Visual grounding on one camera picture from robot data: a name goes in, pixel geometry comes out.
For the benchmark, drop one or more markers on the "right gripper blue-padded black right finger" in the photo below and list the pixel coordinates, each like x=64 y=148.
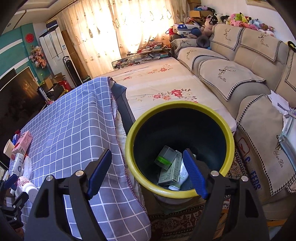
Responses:
x=245 y=218

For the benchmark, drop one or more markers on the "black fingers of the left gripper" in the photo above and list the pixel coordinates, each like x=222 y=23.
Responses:
x=11 y=206

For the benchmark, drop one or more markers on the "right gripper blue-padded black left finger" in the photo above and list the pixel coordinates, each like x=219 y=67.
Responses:
x=48 y=218

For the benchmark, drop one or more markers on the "white red-label bottle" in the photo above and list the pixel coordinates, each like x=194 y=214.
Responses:
x=25 y=185

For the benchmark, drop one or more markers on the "white paper cup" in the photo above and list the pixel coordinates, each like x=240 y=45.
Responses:
x=8 y=150

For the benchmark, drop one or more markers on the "pink strawberry milk carton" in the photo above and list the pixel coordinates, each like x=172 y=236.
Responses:
x=23 y=143

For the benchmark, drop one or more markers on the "white milk carton box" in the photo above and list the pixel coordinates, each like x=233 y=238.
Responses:
x=172 y=174

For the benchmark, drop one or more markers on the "white wrapper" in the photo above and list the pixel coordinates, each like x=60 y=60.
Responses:
x=22 y=166

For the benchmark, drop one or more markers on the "green white plastic bottle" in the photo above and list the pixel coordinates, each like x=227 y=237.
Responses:
x=183 y=175

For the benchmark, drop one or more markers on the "yellow-rimmed black trash bin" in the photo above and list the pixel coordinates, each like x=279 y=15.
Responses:
x=178 y=125

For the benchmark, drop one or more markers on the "patterned red rug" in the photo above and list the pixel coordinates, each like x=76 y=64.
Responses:
x=179 y=225

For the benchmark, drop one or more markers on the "clear document folder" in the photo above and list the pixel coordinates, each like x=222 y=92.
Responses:
x=287 y=136

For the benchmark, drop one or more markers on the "blue checkered tablecloth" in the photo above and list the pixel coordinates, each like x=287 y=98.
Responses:
x=74 y=131

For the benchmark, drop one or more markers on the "large black television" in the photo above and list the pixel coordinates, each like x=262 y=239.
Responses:
x=20 y=102

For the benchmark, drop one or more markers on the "white loose papers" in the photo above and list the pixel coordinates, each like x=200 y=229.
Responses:
x=280 y=104

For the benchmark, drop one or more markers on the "red fire extinguisher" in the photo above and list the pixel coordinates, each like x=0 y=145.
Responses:
x=65 y=84

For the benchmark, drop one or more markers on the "artificial flower bouquet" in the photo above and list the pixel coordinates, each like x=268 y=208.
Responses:
x=37 y=57

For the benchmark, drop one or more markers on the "beige fabric sofa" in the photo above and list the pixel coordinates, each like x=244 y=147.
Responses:
x=241 y=67

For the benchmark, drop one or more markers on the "black tower fan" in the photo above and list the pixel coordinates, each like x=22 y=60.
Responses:
x=72 y=71

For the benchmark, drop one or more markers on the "floral white mattress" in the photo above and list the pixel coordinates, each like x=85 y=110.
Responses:
x=156 y=82

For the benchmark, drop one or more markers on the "cluttered glass low table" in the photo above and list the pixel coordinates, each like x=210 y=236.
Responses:
x=145 y=55

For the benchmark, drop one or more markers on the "cream floral curtains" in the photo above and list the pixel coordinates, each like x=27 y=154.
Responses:
x=105 y=31

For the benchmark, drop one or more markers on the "pile of plush toys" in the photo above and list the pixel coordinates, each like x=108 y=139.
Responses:
x=236 y=20

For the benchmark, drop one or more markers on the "stacked cardboard boxes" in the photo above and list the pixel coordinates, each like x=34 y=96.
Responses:
x=197 y=10

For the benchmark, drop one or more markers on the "framed floral painting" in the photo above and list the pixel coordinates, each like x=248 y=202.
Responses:
x=260 y=3

